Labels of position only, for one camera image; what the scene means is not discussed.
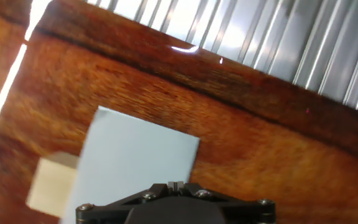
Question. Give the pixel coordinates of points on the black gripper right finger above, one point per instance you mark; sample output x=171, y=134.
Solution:
x=244, y=210

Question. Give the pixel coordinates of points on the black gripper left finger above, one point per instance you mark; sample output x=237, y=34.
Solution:
x=110, y=210

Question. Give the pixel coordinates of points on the white paper sheet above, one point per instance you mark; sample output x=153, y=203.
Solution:
x=129, y=149

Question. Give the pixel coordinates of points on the beige wooden block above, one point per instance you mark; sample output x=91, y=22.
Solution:
x=51, y=183

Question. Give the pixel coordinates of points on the corrugated grey metal panel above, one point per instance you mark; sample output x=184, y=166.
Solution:
x=291, y=40

